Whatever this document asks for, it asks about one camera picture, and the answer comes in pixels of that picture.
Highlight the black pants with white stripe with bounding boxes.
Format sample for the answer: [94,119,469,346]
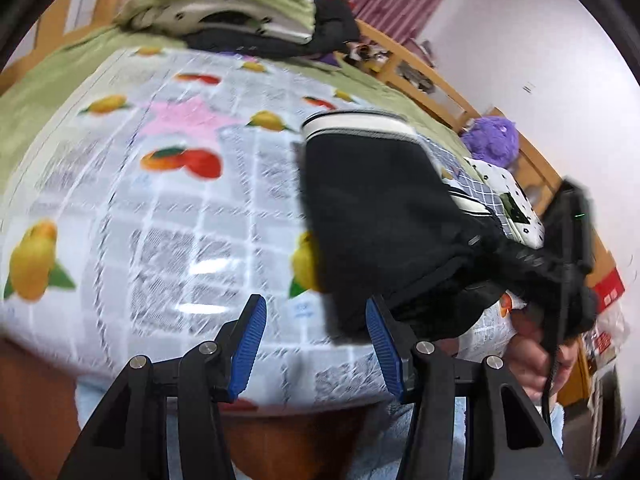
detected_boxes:
[300,110,506,340]

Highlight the person right hand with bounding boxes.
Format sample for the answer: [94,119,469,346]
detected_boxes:
[502,309,579,402]

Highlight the floral white pillow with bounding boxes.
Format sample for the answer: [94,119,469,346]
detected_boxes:
[466,158,544,248]

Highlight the grey checkered cloth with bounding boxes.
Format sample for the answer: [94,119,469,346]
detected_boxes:
[419,136,521,242]

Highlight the purple plush toy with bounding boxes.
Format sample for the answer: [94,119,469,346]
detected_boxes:
[460,116,520,168]

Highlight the fruit print plastic sheet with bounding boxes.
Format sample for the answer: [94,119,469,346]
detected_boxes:
[0,45,532,411]

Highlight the black clothes pile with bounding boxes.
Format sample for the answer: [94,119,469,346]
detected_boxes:
[182,0,360,60]

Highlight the green bed blanket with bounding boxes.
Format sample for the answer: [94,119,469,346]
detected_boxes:
[0,24,482,201]

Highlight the wooden bed frame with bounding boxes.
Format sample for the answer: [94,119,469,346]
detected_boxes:
[0,0,622,411]

